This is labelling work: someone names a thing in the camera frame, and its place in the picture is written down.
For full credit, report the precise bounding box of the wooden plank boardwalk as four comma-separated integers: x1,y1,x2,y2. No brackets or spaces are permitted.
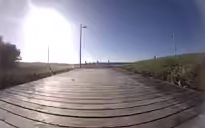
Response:
0,67,204,128

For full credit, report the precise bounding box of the thin pole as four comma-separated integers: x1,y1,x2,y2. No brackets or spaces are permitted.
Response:
46,44,51,70
171,31,178,58

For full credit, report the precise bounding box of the grassy slope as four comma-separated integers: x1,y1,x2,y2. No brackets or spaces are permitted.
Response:
118,52,205,92

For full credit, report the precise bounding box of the brown grass field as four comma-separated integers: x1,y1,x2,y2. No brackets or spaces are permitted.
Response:
0,62,79,93

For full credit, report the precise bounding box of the dark bushy tree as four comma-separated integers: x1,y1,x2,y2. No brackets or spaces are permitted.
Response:
0,30,23,72

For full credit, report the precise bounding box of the tall lamp post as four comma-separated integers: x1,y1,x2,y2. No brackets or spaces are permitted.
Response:
78,23,88,69

